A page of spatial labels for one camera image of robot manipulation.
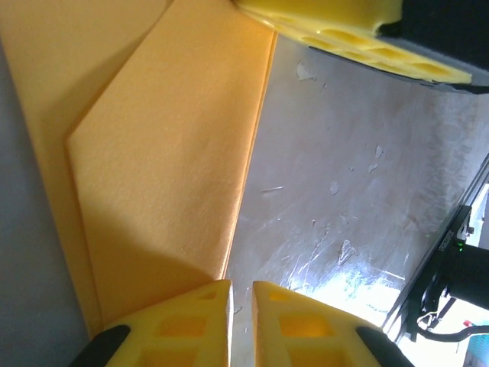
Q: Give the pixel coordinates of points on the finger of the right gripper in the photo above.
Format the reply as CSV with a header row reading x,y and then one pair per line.
x,y
324,11
382,53

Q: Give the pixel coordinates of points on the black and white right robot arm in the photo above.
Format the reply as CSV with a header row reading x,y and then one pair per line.
x,y
466,275

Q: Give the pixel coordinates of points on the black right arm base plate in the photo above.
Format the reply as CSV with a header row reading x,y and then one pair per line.
x,y
454,229

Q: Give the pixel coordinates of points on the orange paper sheet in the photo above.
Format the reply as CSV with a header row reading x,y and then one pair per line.
x,y
153,153

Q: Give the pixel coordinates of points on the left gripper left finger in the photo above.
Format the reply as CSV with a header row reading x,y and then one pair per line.
x,y
179,332

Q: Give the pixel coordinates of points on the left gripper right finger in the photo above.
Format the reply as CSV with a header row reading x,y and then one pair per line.
x,y
305,332

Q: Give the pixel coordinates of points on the aluminium mounting rail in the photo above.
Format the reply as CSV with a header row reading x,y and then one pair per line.
x,y
431,260

